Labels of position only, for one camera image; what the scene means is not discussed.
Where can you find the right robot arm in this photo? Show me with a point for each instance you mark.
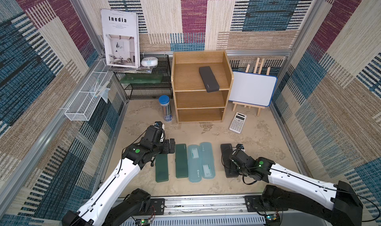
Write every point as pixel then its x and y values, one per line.
pixel 337 204

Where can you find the black pencil case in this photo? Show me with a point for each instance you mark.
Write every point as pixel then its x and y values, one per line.
pixel 229 167
pixel 209 80

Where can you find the whiteboard on wooden easel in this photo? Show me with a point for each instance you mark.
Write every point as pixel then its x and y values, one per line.
pixel 253 89

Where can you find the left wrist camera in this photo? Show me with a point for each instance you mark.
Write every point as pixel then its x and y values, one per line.
pixel 160 126

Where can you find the dark green pencil case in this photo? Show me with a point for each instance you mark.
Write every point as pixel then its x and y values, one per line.
pixel 181 161
pixel 161 168

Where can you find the blue lid cylindrical canister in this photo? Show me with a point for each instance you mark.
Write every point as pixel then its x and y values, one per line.
pixel 166 108

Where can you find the green tray on rack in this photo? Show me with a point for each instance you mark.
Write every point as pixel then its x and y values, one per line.
pixel 141 79

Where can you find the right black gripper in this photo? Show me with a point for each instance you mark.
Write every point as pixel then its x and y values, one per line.
pixel 227 156

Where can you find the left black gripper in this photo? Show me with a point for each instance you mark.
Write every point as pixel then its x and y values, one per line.
pixel 166 149

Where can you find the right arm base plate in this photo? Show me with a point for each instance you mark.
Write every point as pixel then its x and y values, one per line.
pixel 254 203

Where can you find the white round device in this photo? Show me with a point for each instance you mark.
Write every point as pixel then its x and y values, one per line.
pixel 149 62

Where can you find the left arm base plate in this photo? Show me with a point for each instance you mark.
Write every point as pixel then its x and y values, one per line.
pixel 156 207

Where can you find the wooden three-tier shelf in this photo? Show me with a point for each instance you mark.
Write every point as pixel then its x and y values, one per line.
pixel 192 101

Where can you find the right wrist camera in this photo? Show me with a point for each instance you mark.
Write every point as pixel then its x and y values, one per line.
pixel 240 147

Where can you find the white wire basket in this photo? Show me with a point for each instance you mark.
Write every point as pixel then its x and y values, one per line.
pixel 86 100

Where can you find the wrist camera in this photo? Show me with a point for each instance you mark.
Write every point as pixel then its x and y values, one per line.
pixel 240 147
pixel 160 126

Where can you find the light blue pencil case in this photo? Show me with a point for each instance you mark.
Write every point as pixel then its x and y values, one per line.
pixel 207 160
pixel 194 164

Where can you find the Inedia white magazine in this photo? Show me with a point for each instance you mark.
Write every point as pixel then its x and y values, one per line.
pixel 121 38

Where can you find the white calculator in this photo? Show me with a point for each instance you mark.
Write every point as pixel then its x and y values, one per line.
pixel 237 123

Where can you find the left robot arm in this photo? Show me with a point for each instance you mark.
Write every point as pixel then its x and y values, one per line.
pixel 100 209

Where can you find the black wire rack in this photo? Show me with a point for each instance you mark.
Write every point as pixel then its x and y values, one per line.
pixel 149 91

